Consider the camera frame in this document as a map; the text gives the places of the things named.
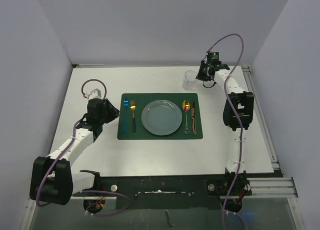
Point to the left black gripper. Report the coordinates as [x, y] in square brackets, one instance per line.
[113, 112]

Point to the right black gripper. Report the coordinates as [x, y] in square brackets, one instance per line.
[200, 76]

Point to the clear plastic cup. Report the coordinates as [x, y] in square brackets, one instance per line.
[189, 80]

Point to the blue plastic spoon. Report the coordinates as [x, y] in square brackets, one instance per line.
[126, 105]

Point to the gold fork green handle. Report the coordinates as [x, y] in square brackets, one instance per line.
[133, 108]

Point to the dark green placemat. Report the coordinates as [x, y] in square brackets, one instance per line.
[141, 100]

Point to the copper knife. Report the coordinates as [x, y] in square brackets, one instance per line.
[193, 116]

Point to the gold iridescent spoon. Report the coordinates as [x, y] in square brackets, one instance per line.
[186, 107]

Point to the teal round plate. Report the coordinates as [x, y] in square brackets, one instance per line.
[161, 117]

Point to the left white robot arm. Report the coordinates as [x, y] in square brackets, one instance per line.
[51, 180]

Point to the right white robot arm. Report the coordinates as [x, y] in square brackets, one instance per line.
[238, 110]

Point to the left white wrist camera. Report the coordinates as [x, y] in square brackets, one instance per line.
[94, 94]

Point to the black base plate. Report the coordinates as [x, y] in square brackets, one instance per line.
[170, 192]

